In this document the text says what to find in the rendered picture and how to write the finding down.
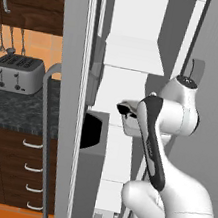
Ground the hanging metal ladle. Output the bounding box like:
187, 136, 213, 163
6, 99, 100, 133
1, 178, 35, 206
3, 25, 22, 57

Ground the grey freezer door handle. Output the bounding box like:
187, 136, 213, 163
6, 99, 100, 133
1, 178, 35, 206
18, 60, 78, 218

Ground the white freezer cabinet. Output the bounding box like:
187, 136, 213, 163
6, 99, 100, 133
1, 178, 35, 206
60, 0, 218, 218

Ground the silver drawer handle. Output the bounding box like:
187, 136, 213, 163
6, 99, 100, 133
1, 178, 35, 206
22, 162, 45, 174
24, 183, 45, 195
24, 200, 45, 213
21, 138, 45, 151

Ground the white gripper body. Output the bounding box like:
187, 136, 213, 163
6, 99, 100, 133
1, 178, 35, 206
114, 96, 150, 140

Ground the grey freezer door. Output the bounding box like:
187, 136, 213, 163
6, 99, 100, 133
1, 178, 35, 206
22, 0, 133, 218

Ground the hanging metal fork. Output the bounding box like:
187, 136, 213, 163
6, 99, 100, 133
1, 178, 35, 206
15, 27, 31, 58

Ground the white freezer rack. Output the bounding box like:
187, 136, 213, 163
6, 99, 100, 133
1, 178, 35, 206
101, 32, 171, 78

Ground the silver four-slot toaster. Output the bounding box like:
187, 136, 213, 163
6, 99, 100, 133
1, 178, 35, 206
0, 50, 49, 99

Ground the small grey door bin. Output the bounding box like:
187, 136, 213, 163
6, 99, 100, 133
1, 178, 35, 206
82, 35, 111, 109

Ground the dark wood drawer cabinet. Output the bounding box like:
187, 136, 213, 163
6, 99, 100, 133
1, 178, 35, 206
0, 127, 68, 215

